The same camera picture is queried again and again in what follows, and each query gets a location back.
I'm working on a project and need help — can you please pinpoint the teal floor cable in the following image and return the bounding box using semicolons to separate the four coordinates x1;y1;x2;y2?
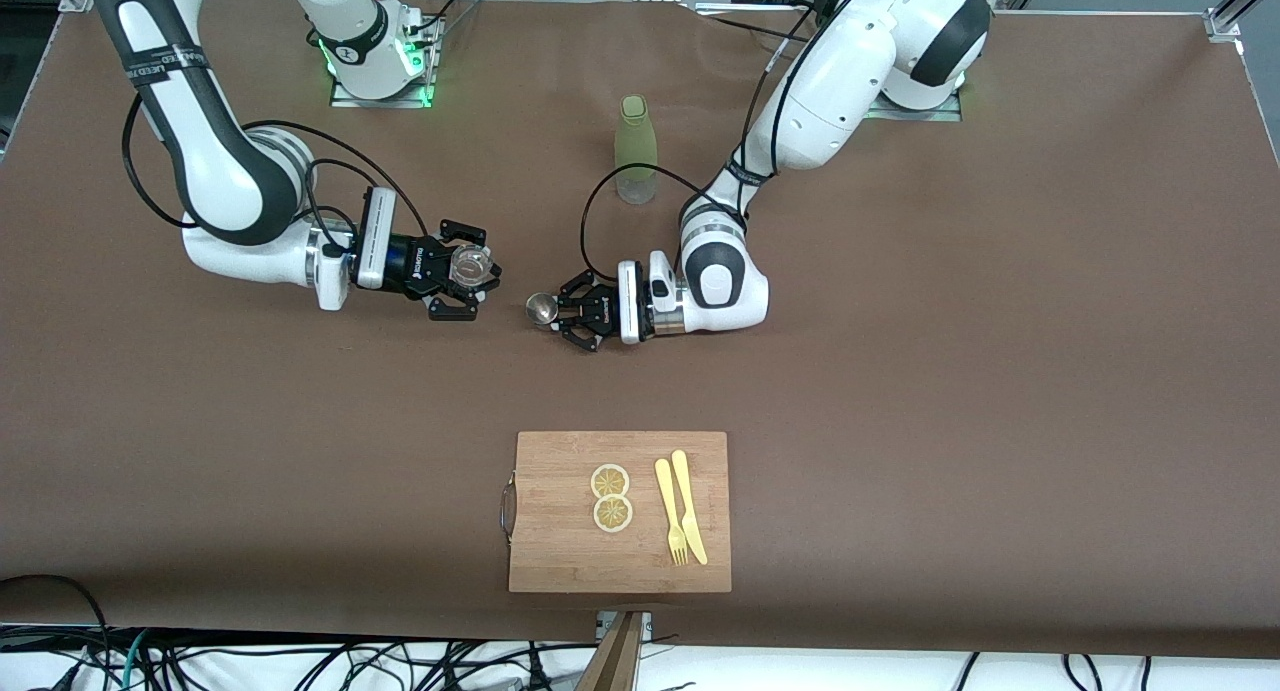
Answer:
118;629;153;691

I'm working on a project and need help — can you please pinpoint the wooden beam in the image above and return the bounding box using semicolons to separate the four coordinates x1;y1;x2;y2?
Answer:
573;612;646;691

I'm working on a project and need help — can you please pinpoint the clear glass shaker cup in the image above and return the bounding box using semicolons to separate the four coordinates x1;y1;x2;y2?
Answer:
448;245;496;284

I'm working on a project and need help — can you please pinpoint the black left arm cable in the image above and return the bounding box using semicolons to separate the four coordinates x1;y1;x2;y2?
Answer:
580;0;881;282

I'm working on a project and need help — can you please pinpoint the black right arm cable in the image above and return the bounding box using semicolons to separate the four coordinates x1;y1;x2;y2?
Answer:
121;96;433;244

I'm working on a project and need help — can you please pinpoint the green sleeved glass bottle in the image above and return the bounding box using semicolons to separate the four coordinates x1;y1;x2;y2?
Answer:
613;94;659;206

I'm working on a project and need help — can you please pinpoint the black looped floor cable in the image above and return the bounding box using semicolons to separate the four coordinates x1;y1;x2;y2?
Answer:
0;574;111;672

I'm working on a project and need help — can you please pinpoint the yellow plastic knife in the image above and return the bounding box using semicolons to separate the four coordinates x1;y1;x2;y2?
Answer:
671;450;709;566

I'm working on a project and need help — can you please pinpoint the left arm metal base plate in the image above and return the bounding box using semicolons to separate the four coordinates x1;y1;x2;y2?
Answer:
865;81;966;122

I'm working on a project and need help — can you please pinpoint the yellow plastic fork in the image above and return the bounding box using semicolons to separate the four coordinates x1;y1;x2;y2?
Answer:
654;458;690;567

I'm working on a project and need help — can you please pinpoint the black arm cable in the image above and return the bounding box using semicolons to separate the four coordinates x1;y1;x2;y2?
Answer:
580;0;881;282
121;96;433;244

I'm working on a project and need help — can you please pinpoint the black cable on table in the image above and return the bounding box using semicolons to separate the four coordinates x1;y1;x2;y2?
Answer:
695;6;813;44

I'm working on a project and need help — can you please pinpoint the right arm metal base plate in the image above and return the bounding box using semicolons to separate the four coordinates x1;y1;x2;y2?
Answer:
330;16;442;109

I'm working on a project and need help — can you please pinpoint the wooden cutting board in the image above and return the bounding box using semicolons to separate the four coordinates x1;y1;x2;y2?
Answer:
508;431;732;594

